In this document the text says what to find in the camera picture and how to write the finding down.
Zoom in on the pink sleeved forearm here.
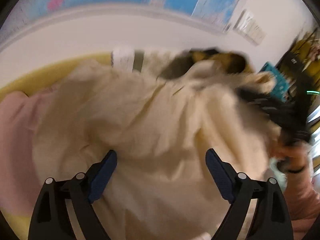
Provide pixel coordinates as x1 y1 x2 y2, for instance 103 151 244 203
284 167 319 239

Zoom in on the teal plastic laundry basket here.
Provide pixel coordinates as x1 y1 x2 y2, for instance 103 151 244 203
260 62 289 102

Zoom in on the person's right hand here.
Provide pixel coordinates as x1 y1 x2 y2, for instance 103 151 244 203
270 142 309 173

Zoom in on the white paper wall notice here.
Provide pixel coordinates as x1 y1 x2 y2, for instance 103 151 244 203
233 10 266 46

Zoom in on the black garment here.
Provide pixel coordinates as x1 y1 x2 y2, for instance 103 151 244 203
157 48 221 81

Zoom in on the mustard olive jacket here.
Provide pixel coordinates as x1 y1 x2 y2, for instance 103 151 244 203
189 49 254 74

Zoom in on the yellow bed sheet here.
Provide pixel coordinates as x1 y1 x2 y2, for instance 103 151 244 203
1 53 111 239

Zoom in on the pink blanket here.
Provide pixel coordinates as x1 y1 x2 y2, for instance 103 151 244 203
1 85 57 216

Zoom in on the cream large garment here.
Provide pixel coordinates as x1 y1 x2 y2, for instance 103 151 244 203
33 60 277 239

